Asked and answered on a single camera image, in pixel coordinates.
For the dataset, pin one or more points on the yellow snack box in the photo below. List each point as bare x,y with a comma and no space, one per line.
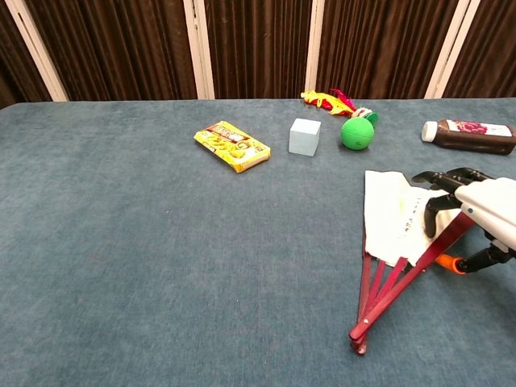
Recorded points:
231,145

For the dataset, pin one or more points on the green ball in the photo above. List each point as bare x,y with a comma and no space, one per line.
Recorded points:
356,134

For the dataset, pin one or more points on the dark brown pleated curtain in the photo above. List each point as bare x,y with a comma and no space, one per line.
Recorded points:
383,48
258,48
12,60
121,48
492,48

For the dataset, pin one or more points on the white partition post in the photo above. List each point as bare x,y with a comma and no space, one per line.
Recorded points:
314,44
199,48
447,48
36,48

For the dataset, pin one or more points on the blue felt table cover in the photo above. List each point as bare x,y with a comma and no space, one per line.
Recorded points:
161,262

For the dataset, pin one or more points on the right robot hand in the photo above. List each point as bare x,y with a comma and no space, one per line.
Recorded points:
492,201

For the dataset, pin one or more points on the red ribbed paper folding fan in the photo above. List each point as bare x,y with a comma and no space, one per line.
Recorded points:
387,209

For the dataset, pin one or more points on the dark juice bottle white cap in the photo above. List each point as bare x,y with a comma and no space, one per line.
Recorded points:
471,137

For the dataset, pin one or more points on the light blue cube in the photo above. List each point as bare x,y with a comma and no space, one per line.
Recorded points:
304,137

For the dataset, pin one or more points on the colourful feather shuttlecock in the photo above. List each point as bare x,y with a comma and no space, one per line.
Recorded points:
334,105

